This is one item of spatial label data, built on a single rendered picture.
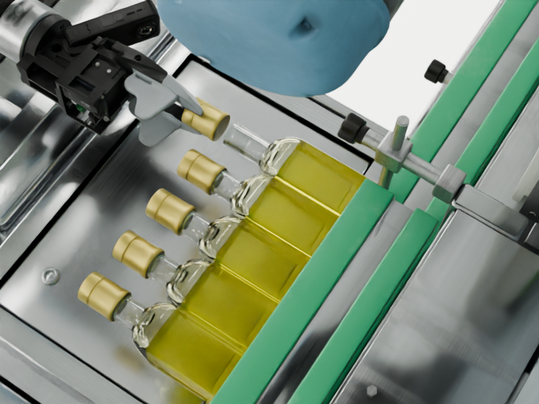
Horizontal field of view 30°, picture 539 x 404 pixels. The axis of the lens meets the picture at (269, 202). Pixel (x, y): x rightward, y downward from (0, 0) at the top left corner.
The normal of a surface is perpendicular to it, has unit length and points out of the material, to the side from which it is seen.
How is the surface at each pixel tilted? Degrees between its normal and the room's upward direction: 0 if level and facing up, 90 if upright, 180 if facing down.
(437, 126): 90
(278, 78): 98
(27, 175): 90
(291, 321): 90
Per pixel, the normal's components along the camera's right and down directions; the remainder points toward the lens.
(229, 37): -0.43, 0.87
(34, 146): 0.04, -0.44
